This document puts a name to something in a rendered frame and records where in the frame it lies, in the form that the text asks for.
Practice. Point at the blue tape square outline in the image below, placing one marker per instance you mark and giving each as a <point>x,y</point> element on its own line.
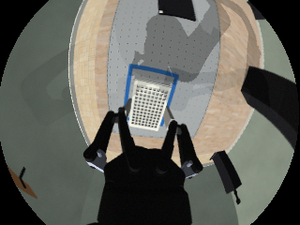
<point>131,66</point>

